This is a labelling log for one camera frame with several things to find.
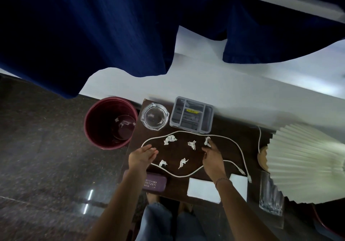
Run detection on person's right hand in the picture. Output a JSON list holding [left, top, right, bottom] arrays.
[[202, 140, 230, 182]]

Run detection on person's left hand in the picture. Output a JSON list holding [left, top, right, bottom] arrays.
[[128, 144, 159, 172]]

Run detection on person's left forearm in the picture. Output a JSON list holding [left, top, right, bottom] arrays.
[[86, 168, 148, 241]]

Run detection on person's right forearm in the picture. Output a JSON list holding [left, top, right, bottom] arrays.
[[216, 177, 279, 241]]

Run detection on purple glasses case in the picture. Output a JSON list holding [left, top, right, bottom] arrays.
[[144, 171, 168, 193]]

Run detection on white paper sheet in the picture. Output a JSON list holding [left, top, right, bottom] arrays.
[[187, 174, 249, 204]]

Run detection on clear glass ashtray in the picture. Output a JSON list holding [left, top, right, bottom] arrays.
[[140, 102, 170, 131]]

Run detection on person's left foot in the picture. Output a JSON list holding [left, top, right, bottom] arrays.
[[146, 192, 160, 205]]

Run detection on person's foot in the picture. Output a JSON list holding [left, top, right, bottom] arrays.
[[179, 201, 194, 214], [146, 192, 160, 205]]

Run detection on grey plastic organizer tray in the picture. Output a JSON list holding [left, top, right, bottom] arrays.
[[169, 96, 215, 134]]

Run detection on person's right foot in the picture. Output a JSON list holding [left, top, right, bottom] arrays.
[[179, 201, 194, 214]]

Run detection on round wooden lamp base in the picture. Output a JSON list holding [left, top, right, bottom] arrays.
[[257, 146, 270, 172]]

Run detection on dark red waste bin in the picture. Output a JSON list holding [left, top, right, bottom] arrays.
[[84, 97, 139, 150]]

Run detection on blue jeans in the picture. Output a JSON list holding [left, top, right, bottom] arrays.
[[135, 203, 207, 241]]

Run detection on clear ribbed glass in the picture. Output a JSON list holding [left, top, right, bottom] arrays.
[[259, 171, 285, 217]]

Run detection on white pleated lampshade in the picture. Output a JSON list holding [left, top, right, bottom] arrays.
[[265, 123, 345, 205]]

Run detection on dark blue curtain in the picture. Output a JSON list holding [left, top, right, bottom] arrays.
[[0, 0, 235, 100], [222, 0, 345, 65]]

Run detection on red round container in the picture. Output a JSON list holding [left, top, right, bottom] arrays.
[[312, 203, 345, 239]]

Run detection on thin beaded bracelet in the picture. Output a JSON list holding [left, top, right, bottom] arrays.
[[215, 177, 233, 189]]

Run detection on white charging cable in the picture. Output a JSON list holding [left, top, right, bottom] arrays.
[[140, 130, 253, 184]]

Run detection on thin white lamp cord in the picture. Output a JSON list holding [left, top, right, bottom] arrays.
[[257, 126, 263, 154]]

